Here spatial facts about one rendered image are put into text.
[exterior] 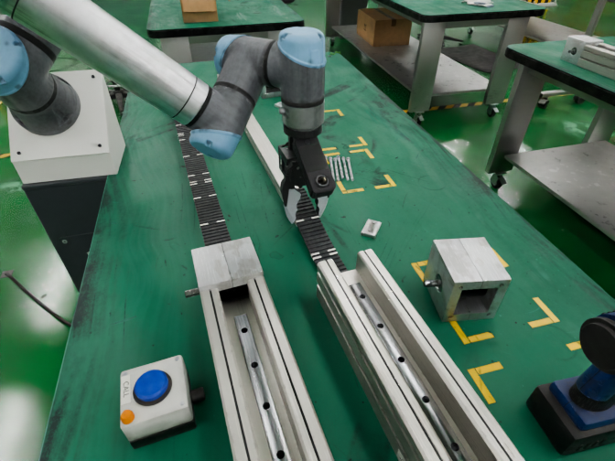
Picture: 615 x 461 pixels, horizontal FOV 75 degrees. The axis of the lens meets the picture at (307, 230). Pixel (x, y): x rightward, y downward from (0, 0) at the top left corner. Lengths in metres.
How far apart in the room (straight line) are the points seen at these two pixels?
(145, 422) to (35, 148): 0.79
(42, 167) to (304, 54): 0.75
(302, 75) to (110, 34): 0.27
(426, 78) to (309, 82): 2.52
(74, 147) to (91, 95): 0.14
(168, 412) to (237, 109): 0.45
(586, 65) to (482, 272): 1.58
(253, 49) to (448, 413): 0.61
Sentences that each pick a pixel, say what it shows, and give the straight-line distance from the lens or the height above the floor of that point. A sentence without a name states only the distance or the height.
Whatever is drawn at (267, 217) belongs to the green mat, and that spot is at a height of 0.78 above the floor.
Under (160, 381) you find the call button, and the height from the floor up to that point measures 0.85.
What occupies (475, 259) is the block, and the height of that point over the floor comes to 0.87.
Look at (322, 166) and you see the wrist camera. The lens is 0.71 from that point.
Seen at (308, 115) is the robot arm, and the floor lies 1.04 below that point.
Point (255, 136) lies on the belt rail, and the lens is 1.16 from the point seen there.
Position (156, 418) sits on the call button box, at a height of 0.84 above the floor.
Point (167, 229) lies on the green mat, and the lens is 0.90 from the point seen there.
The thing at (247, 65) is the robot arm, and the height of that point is 1.11.
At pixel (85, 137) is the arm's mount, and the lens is 1.14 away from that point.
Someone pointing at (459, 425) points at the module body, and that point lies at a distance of 0.56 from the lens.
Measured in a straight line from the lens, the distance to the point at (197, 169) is 1.03.
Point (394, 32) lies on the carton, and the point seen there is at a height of 0.34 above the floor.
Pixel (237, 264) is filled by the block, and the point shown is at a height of 0.87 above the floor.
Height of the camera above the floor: 1.32
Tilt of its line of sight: 39 degrees down
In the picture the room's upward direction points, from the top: straight up
